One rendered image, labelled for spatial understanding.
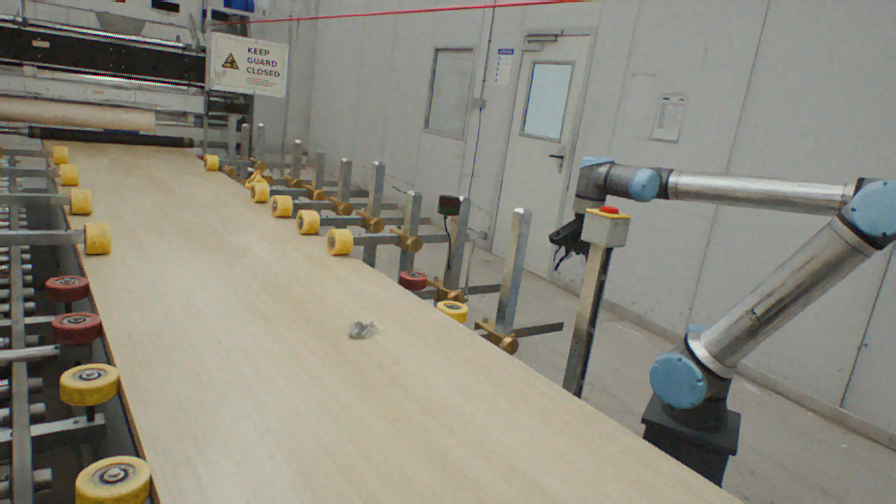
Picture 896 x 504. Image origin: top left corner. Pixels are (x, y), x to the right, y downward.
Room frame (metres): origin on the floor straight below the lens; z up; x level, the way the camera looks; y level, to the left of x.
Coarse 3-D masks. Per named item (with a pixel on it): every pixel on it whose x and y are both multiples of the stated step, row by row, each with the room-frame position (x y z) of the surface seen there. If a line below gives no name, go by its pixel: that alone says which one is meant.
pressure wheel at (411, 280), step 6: (402, 276) 1.60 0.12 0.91; (408, 276) 1.61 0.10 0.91; (414, 276) 1.62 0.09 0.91; (420, 276) 1.63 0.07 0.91; (426, 276) 1.63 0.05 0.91; (402, 282) 1.60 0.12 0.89; (408, 282) 1.59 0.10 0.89; (414, 282) 1.59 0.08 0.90; (420, 282) 1.60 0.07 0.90; (426, 282) 1.63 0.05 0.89; (408, 288) 1.59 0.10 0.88; (414, 288) 1.59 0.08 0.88; (420, 288) 1.60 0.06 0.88
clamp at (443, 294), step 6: (432, 282) 1.70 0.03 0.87; (438, 282) 1.70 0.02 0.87; (438, 288) 1.67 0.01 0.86; (444, 288) 1.65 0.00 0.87; (438, 294) 1.66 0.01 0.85; (444, 294) 1.64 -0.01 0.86; (450, 294) 1.63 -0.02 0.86; (456, 294) 1.62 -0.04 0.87; (462, 294) 1.64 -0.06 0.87; (438, 300) 1.66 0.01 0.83; (444, 300) 1.64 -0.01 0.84; (450, 300) 1.62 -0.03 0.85; (456, 300) 1.62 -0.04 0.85; (462, 300) 1.64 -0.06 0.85
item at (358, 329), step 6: (354, 324) 1.18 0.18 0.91; (360, 324) 1.17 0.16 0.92; (366, 324) 1.18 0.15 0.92; (372, 324) 1.19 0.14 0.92; (348, 330) 1.16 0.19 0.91; (354, 330) 1.16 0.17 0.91; (360, 330) 1.17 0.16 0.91; (366, 330) 1.16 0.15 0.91; (372, 330) 1.18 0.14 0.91; (378, 330) 1.19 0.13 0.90; (354, 336) 1.13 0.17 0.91; (360, 336) 1.14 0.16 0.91; (366, 336) 1.15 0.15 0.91
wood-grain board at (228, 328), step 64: (64, 192) 2.06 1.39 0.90; (128, 192) 2.20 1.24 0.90; (192, 192) 2.36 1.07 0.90; (128, 256) 1.46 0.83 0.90; (192, 256) 1.53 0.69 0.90; (256, 256) 1.61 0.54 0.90; (320, 256) 1.70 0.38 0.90; (128, 320) 1.08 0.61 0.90; (192, 320) 1.12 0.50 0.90; (256, 320) 1.16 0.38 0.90; (320, 320) 1.21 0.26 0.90; (384, 320) 1.26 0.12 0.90; (448, 320) 1.32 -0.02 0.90; (128, 384) 0.84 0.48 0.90; (192, 384) 0.87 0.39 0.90; (256, 384) 0.90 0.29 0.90; (320, 384) 0.93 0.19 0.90; (384, 384) 0.96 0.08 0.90; (448, 384) 0.99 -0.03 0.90; (512, 384) 1.03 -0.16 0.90; (192, 448) 0.70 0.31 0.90; (256, 448) 0.72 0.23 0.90; (320, 448) 0.74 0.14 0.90; (384, 448) 0.76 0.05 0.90; (448, 448) 0.79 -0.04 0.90; (512, 448) 0.81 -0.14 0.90; (576, 448) 0.84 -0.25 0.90; (640, 448) 0.86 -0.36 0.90
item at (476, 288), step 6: (480, 282) 1.80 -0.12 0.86; (486, 282) 1.81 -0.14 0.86; (492, 282) 1.82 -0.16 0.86; (498, 282) 1.83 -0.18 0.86; (426, 288) 1.66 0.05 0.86; (432, 288) 1.67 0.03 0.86; (462, 288) 1.72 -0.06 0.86; (468, 288) 1.74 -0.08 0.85; (474, 288) 1.75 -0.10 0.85; (480, 288) 1.77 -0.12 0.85; (486, 288) 1.78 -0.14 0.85; (492, 288) 1.80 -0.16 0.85; (498, 288) 1.81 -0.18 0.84; (414, 294) 1.62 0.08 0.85; (420, 294) 1.63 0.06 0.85; (426, 294) 1.64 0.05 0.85; (432, 294) 1.66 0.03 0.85; (468, 294) 1.74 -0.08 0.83; (474, 294) 1.76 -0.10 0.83
